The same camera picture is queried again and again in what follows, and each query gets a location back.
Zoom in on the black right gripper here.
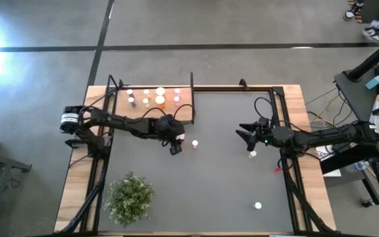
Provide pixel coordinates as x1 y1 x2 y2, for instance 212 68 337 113
235 117 295 153

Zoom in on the white printed paper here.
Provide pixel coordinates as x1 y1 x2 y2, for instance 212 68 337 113
315 144 342 178

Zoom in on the green potted plant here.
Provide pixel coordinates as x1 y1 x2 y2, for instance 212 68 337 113
103 171 156 228

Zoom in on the clear water bottle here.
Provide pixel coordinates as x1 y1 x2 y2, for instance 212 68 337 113
344 160 368 174

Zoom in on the black side desk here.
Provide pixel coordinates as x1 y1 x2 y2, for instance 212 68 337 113
319 70 379 215

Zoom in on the teal box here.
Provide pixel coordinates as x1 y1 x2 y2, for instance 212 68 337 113
365 75 379 90

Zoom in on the black pole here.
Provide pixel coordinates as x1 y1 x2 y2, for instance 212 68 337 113
346 32 379 82

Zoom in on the person's shoe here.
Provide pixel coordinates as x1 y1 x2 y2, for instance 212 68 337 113
361 19 379 44
343 1 364 21

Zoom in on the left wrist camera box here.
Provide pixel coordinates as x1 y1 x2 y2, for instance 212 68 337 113
168 144 184 157

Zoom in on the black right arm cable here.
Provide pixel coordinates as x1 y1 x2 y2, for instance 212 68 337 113
253 96 278 128

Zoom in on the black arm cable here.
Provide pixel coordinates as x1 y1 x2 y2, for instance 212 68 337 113
136 103 196 126
253 96 278 128

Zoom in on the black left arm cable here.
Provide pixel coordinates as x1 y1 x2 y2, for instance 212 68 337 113
136 103 196 126

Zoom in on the black aluminium table frame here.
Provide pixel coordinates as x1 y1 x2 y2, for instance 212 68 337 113
53 74 338 237

